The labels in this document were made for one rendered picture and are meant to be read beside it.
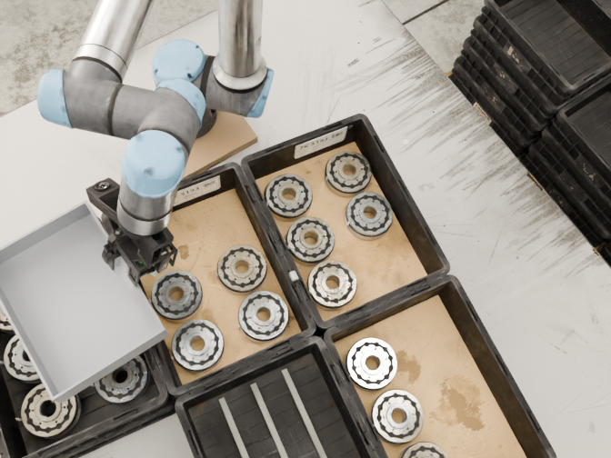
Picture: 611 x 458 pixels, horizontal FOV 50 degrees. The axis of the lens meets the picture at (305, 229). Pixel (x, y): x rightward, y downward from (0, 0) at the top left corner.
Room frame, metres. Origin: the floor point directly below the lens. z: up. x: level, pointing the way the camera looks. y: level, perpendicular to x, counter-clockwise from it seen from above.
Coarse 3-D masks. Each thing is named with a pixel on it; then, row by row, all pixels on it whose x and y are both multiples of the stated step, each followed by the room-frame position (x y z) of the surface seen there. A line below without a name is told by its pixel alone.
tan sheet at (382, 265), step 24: (288, 168) 0.65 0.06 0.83; (312, 168) 0.66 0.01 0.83; (264, 192) 0.58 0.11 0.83; (312, 192) 0.60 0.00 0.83; (336, 216) 0.56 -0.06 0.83; (312, 240) 0.49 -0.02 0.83; (336, 240) 0.50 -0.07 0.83; (360, 240) 0.52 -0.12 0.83; (384, 240) 0.53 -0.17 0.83; (360, 264) 0.46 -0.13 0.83; (384, 264) 0.47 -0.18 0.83; (408, 264) 0.48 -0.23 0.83; (360, 288) 0.41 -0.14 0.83; (384, 288) 0.42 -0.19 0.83; (336, 312) 0.35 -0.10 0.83
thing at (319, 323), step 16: (320, 128) 0.71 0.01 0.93; (336, 128) 0.72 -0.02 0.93; (368, 128) 0.73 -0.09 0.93; (288, 144) 0.66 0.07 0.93; (384, 160) 0.67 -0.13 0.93; (400, 176) 0.64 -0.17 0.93; (256, 192) 0.53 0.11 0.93; (416, 208) 0.57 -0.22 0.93; (272, 224) 0.47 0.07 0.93; (432, 240) 0.51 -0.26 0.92; (288, 256) 0.41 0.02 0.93; (448, 272) 0.45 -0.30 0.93; (304, 288) 0.36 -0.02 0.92; (400, 288) 0.39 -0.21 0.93; (368, 304) 0.35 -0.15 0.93; (320, 320) 0.30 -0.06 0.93; (336, 320) 0.31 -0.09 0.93
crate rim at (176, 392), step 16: (192, 176) 0.54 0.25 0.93; (208, 176) 0.55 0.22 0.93; (240, 176) 0.56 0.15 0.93; (256, 208) 0.50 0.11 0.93; (272, 240) 0.44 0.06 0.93; (288, 272) 0.38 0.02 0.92; (304, 304) 0.32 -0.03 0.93; (304, 336) 0.26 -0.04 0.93; (160, 352) 0.18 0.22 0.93; (256, 352) 0.21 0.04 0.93; (272, 352) 0.22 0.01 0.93; (160, 368) 0.15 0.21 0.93; (224, 368) 0.17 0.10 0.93; (192, 384) 0.13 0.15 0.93
